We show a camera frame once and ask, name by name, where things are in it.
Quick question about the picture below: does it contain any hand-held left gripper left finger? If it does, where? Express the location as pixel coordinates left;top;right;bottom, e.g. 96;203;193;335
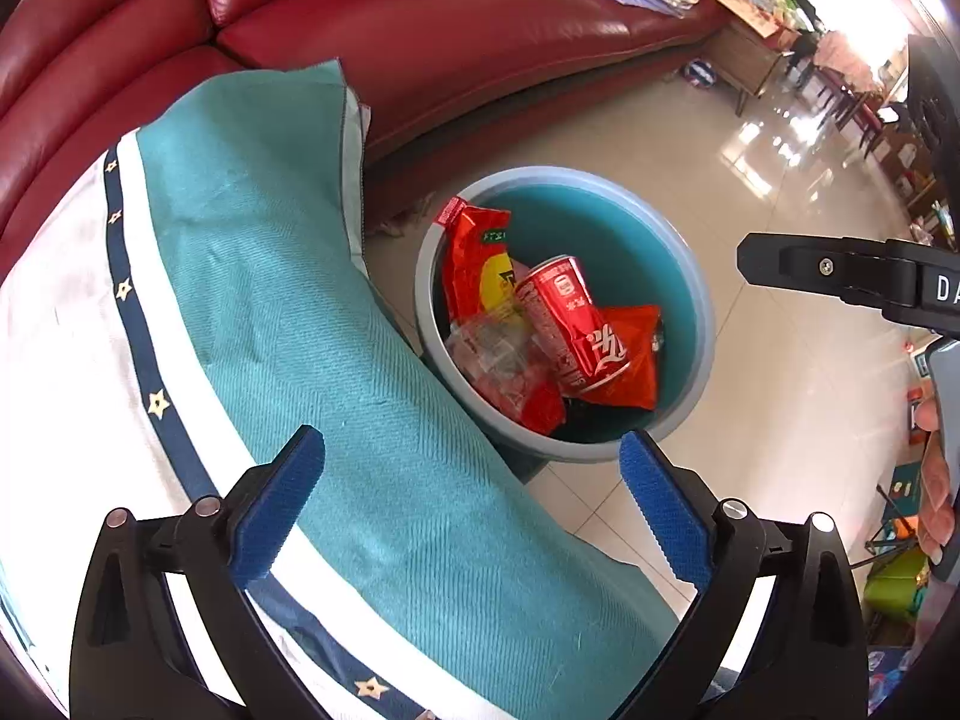
69;424;327;720

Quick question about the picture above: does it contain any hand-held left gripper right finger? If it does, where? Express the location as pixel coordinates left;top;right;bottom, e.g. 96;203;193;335
607;429;871;720

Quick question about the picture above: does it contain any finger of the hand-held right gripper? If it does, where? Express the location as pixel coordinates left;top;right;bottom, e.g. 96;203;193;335
736;232;920;310

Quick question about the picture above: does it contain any orange snack packet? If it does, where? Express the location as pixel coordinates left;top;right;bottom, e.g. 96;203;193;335
577;305;665;412

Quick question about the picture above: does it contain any blue round bin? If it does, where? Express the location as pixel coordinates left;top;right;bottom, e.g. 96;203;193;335
412;165;715;464

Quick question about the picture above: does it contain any red drink can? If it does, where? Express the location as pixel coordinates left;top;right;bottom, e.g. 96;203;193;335
514;255;632;398

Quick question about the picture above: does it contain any red yellow snack bag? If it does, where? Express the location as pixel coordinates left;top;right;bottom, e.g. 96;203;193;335
439;195;567;436

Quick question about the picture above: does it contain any person's right hand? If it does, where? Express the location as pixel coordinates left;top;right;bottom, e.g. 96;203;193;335
915;397;959;565

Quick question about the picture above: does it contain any black appliance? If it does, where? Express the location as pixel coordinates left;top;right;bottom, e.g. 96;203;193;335
907;34;960;188

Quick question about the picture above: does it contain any teal printed blanket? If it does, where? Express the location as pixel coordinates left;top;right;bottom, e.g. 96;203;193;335
0;60;680;720

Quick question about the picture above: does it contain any pink cloth covered table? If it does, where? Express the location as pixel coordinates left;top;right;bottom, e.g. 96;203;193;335
814;30;890;136

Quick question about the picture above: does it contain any wooden cabinet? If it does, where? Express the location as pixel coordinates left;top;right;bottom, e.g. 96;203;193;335
709;11;800;117

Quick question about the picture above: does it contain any dark red leather sofa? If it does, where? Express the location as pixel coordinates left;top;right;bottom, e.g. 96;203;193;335
0;0;740;256

